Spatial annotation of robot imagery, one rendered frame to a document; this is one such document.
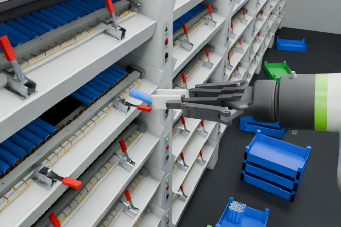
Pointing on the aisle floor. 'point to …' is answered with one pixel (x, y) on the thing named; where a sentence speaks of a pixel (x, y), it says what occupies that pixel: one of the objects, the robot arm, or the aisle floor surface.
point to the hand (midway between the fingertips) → (170, 99)
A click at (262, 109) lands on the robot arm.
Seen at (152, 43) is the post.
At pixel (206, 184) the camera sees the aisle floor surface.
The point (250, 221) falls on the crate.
